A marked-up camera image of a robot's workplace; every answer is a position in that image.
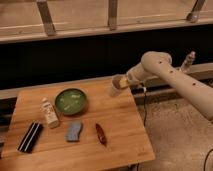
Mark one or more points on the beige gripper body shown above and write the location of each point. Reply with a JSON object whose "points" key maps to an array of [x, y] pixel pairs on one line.
{"points": [[123, 82]]}

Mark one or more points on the translucent white cup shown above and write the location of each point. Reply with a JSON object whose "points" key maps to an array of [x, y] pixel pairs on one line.
{"points": [[115, 88]]}

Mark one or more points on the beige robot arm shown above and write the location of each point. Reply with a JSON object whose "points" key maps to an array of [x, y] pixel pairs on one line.
{"points": [[159, 63]]}

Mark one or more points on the green ceramic bowl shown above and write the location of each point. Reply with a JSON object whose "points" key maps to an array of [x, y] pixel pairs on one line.
{"points": [[70, 101]]}

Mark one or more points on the wooden table board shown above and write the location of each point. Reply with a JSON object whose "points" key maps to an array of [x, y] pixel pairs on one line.
{"points": [[112, 136]]}

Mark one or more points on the clear bottle in background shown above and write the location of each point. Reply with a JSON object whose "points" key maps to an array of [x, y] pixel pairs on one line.
{"points": [[188, 61]]}

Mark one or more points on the blue sponge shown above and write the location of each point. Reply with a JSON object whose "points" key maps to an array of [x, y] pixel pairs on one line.
{"points": [[74, 131]]}

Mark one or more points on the white plastic bottle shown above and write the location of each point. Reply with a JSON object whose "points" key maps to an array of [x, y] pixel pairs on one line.
{"points": [[50, 114]]}

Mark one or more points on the black striped box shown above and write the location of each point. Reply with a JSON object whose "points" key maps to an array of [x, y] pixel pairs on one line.
{"points": [[29, 140]]}

